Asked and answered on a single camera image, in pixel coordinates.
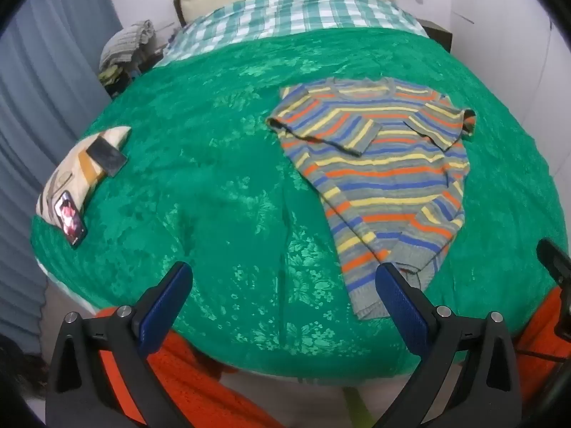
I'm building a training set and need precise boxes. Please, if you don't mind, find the striped knit sweater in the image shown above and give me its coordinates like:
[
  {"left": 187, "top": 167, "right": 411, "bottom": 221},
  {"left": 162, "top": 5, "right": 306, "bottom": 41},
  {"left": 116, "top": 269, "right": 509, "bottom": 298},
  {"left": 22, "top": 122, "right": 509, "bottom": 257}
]
[{"left": 265, "top": 77, "right": 478, "bottom": 320}]

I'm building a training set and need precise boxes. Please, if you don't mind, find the grey striped cloth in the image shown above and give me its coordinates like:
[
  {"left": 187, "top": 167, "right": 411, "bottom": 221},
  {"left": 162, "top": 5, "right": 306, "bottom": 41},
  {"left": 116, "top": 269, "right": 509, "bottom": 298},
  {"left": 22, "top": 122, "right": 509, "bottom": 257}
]
[{"left": 99, "top": 20, "right": 156, "bottom": 70}]

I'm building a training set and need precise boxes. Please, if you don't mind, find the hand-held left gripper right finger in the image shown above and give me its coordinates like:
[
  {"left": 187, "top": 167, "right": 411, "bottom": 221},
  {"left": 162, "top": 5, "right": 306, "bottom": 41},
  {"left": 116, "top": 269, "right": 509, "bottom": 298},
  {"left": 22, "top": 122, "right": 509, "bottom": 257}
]
[{"left": 370, "top": 262, "right": 522, "bottom": 428}]

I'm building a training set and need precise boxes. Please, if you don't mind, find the green checked blanket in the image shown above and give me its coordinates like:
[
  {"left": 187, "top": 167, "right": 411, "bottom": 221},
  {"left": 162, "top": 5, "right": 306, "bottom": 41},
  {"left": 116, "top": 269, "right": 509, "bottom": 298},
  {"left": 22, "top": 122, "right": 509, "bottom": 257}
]
[{"left": 154, "top": 0, "right": 431, "bottom": 68}]

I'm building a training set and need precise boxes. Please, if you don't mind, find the blue-grey curtain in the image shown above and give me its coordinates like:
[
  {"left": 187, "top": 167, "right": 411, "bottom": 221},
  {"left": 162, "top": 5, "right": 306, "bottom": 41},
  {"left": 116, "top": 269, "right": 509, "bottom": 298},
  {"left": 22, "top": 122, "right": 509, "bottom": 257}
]
[{"left": 0, "top": 0, "right": 123, "bottom": 357}]

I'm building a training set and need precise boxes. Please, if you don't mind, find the dark phone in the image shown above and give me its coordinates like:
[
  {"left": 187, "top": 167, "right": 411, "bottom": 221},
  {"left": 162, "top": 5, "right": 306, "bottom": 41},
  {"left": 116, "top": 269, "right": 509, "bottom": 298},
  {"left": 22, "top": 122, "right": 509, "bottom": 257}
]
[{"left": 87, "top": 139, "right": 128, "bottom": 178}]

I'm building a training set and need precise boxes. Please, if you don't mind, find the green floral blanket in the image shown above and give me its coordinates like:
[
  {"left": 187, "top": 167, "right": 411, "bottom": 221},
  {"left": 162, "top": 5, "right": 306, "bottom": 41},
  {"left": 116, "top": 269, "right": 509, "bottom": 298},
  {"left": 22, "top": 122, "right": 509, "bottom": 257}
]
[{"left": 29, "top": 27, "right": 569, "bottom": 382}]

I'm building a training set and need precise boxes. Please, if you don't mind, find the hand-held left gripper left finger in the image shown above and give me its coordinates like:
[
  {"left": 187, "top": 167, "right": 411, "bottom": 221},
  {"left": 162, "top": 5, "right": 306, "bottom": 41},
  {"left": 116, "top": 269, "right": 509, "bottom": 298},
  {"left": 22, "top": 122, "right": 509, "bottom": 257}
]
[{"left": 45, "top": 261, "right": 197, "bottom": 428}]

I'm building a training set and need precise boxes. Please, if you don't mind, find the pile of dark clothes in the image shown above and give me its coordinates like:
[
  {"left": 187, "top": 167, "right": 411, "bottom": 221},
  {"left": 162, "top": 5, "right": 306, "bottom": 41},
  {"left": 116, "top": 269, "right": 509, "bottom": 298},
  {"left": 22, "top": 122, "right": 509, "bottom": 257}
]
[{"left": 98, "top": 63, "right": 144, "bottom": 99}]

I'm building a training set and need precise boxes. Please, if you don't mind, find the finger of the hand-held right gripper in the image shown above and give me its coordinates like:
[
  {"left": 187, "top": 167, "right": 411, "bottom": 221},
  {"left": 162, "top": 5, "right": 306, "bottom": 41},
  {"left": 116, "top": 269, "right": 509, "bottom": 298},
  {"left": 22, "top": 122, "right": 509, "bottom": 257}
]
[{"left": 536, "top": 238, "right": 571, "bottom": 287}]

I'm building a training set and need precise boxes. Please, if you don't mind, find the dark nightstand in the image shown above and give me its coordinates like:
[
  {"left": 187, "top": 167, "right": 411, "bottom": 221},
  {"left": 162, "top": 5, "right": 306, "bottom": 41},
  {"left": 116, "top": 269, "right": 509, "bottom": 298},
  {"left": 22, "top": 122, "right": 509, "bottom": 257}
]
[{"left": 419, "top": 19, "right": 453, "bottom": 50}]

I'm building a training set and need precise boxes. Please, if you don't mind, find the smartphone with lit screen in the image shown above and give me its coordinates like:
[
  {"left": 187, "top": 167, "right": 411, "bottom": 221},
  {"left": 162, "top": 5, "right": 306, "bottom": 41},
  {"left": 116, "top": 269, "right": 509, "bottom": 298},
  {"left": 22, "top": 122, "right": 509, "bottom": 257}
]
[{"left": 54, "top": 190, "right": 87, "bottom": 249}]

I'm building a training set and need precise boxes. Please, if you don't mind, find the cream patterned cushion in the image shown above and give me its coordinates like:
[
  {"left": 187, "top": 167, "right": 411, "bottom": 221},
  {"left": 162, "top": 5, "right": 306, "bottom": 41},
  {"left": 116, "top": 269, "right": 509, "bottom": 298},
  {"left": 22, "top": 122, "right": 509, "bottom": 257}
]
[{"left": 36, "top": 126, "right": 132, "bottom": 233}]

